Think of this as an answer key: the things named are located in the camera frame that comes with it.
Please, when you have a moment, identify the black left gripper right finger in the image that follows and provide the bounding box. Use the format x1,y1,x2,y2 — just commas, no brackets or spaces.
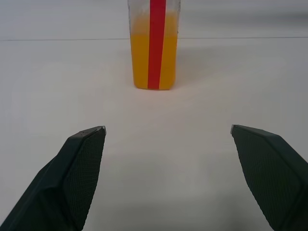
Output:
230,124,308,231

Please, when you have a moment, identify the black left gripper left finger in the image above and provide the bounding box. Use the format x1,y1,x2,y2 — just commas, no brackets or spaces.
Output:
0,126,107,231

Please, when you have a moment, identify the clear juice bottle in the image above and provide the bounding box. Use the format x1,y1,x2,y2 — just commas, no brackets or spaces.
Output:
127,0,181,91

